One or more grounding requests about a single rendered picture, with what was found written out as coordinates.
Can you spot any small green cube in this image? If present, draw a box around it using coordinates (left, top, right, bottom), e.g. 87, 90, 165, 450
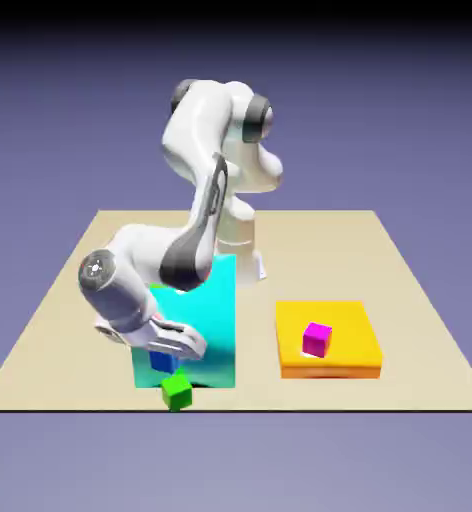
160, 373, 194, 413

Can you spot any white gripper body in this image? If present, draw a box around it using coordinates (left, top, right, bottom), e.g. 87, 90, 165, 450
130, 314, 208, 362

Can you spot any large orange box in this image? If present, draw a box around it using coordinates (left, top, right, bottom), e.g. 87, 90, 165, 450
275, 300, 383, 380

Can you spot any small blue cube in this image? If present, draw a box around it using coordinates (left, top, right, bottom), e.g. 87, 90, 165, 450
148, 350, 180, 374

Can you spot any small magenta cube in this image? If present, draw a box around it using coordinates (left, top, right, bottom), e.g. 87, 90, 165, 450
301, 321, 334, 359

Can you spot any large cyan box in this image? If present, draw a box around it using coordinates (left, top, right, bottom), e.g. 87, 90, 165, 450
131, 253, 237, 390

